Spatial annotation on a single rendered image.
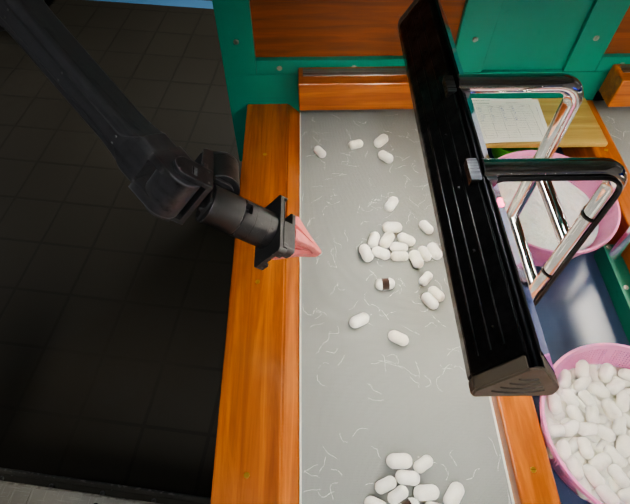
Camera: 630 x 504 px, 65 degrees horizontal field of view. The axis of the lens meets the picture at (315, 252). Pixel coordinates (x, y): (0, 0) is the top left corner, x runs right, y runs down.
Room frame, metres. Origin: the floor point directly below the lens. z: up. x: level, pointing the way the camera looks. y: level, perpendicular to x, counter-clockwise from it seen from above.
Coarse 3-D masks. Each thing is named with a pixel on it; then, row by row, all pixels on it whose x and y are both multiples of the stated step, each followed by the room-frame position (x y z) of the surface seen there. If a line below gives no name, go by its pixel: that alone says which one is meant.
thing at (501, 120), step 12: (480, 108) 0.89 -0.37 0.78; (492, 108) 0.89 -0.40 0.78; (504, 108) 0.89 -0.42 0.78; (516, 108) 0.89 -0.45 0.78; (528, 108) 0.89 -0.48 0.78; (540, 108) 0.89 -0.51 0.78; (480, 120) 0.85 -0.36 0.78; (492, 120) 0.85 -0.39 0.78; (504, 120) 0.85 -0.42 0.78; (516, 120) 0.85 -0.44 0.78; (528, 120) 0.85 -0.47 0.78; (540, 120) 0.85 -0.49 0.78; (492, 132) 0.82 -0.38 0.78; (504, 132) 0.82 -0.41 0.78; (516, 132) 0.82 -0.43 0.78; (528, 132) 0.82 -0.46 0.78; (540, 132) 0.82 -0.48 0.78
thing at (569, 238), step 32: (448, 96) 0.52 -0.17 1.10; (576, 96) 0.53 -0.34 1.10; (480, 160) 0.39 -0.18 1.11; (512, 160) 0.39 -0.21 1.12; (544, 160) 0.39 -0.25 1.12; (576, 160) 0.39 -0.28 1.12; (608, 160) 0.39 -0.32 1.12; (544, 192) 0.48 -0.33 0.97; (608, 192) 0.38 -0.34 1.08; (512, 224) 0.51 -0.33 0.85; (576, 224) 0.39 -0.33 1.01; (544, 288) 0.37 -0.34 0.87
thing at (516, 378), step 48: (432, 0) 0.73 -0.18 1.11; (432, 48) 0.63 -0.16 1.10; (432, 96) 0.55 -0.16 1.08; (432, 144) 0.47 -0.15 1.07; (480, 144) 0.43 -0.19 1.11; (432, 192) 0.40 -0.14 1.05; (480, 192) 0.35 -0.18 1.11; (480, 240) 0.30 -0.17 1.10; (480, 288) 0.25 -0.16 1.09; (528, 288) 0.26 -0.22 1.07; (480, 336) 0.20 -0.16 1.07; (528, 336) 0.18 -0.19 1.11; (480, 384) 0.16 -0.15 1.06; (528, 384) 0.15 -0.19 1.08
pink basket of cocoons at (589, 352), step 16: (576, 352) 0.32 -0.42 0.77; (592, 352) 0.32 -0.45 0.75; (608, 352) 0.32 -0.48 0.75; (624, 352) 0.32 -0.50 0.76; (560, 368) 0.30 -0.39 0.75; (544, 400) 0.24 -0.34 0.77; (544, 416) 0.22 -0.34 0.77; (544, 432) 0.19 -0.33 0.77; (560, 464) 0.15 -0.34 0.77; (576, 480) 0.13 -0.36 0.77; (592, 496) 0.11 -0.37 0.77
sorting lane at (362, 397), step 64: (320, 128) 0.87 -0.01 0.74; (384, 128) 0.87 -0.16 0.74; (320, 192) 0.68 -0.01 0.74; (384, 192) 0.68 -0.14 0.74; (320, 256) 0.52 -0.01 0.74; (320, 320) 0.39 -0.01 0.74; (384, 320) 0.39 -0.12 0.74; (448, 320) 0.39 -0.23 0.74; (320, 384) 0.27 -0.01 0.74; (384, 384) 0.27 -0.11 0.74; (448, 384) 0.27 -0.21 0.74; (320, 448) 0.18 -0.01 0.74; (384, 448) 0.18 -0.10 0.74; (448, 448) 0.18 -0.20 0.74
